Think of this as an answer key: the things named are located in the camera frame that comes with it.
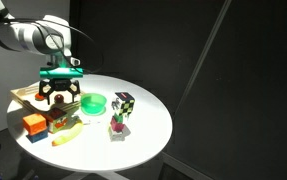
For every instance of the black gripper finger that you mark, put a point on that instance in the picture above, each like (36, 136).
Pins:
(75, 97)
(45, 94)

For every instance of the black gripper body green mount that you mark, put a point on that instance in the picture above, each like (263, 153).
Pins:
(59, 79)

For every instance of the colourful number nine block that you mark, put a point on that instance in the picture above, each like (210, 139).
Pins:
(57, 120)

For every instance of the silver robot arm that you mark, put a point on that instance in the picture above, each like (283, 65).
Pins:
(50, 36)

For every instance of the wooden tray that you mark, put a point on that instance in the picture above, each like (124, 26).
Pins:
(26, 97)

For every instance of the orange block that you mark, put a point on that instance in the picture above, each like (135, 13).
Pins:
(34, 123)

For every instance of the blue block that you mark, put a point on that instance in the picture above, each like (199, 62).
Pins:
(37, 137)

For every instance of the white checkered top block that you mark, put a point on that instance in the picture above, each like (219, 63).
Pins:
(123, 104)

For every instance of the green stacked block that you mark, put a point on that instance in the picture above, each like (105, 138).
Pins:
(119, 118)

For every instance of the magenta stacked block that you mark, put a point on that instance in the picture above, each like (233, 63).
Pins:
(116, 126)

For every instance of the pale yellow bottom block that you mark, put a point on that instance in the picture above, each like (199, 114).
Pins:
(116, 133)

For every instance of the orange red toy fruit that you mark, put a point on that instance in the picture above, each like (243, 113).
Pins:
(39, 97)

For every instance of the dark red ball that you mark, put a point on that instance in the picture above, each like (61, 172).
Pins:
(59, 98)

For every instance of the green translucent bowl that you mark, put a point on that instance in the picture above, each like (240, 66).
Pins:
(93, 104)

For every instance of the white round table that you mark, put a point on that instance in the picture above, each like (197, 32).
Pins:
(147, 130)

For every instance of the yellow toy banana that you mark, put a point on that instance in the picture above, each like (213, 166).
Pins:
(73, 132)

